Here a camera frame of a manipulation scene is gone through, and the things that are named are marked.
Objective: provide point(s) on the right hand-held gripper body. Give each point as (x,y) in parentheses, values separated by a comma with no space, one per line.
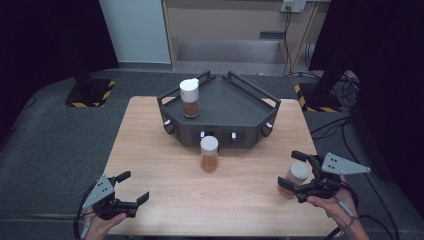
(340,166)

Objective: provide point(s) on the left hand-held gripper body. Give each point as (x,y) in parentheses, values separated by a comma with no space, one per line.
(100,191)

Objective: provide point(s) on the white-capped spice jar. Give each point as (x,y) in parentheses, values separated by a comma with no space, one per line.
(209,146)
(189,91)
(298,173)

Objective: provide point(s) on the dark grey corner rack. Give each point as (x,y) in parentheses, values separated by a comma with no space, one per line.
(230,106)

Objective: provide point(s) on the person's left hand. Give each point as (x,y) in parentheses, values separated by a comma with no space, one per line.
(100,226)

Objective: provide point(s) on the person's right hand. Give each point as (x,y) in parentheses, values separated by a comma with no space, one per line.
(336,206)

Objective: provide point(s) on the black stand striped base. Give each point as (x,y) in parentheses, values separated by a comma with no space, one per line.
(320,98)
(88,93)

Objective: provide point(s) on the black curtain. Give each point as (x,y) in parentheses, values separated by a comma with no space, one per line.
(40,40)
(393,66)

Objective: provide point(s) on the white panel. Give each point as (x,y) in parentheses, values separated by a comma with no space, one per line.
(136,30)

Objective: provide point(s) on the wooden cabinet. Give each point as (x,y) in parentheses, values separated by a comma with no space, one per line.
(226,23)

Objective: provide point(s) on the white wall socket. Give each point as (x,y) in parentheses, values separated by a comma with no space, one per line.
(296,5)

